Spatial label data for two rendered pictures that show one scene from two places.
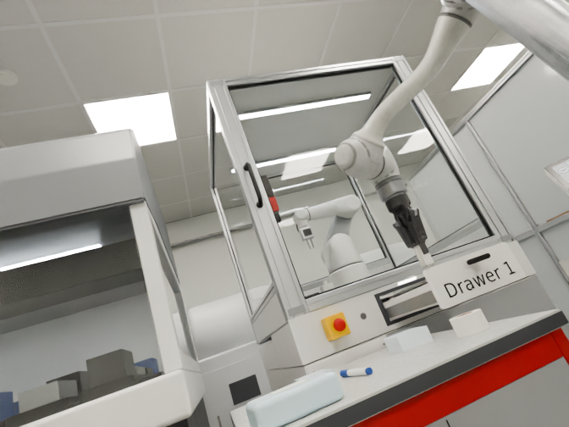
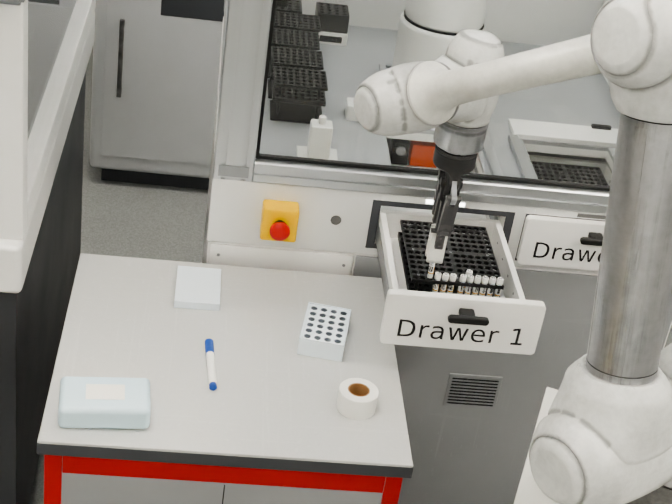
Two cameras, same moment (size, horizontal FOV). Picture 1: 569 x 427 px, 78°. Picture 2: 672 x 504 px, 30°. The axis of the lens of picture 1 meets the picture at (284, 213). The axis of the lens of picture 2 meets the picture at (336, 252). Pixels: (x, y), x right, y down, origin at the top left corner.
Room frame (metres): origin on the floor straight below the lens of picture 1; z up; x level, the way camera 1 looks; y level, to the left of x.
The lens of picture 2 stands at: (-0.89, -0.54, 2.13)
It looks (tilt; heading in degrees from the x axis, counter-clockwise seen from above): 31 degrees down; 10
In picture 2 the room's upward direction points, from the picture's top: 9 degrees clockwise
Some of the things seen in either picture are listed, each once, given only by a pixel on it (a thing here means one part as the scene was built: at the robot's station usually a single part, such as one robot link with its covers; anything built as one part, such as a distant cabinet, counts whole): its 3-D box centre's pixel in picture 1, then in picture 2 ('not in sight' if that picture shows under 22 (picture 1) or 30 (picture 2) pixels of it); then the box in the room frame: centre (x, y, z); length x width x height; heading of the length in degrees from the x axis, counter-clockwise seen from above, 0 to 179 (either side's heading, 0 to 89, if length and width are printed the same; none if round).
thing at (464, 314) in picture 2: (475, 260); (467, 316); (1.01, -0.44, 0.91); 0.07 x 0.04 x 0.01; 108
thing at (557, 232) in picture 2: not in sight; (590, 245); (1.44, -0.64, 0.87); 0.29 x 0.02 x 0.11; 108
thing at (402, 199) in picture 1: (401, 210); (452, 169); (1.11, -0.36, 1.13); 0.08 x 0.07 x 0.09; 18
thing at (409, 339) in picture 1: (406, 339); (324, 331); (1.03, -0.19, 0.78); 0.12 x 0.08 x 0.04; 8
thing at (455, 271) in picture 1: (475, 274); (462, 322); (1.03, -0.44, 0.87); 0.29 x 0.02 x 0.11; 108
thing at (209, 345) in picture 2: (355, 372); (211, 364); (0.86, -0.02, 0.77); 0.14 x 0.02 x 0.02; 23
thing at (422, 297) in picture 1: (434, 292); (446, 265); (1.23, -0.37, 0.86); 0.40 x 0.26 x 0.06; 18
